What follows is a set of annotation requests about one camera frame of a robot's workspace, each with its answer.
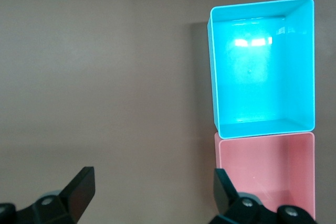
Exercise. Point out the pink plastic bin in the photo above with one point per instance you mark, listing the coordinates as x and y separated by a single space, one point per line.
262 169

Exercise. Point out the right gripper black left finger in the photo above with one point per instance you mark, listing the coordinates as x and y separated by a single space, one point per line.
78 192

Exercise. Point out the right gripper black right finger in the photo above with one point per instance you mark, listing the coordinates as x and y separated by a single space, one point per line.
225 197

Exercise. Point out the blue plastic bin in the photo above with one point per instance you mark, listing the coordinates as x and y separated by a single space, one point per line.
262 77

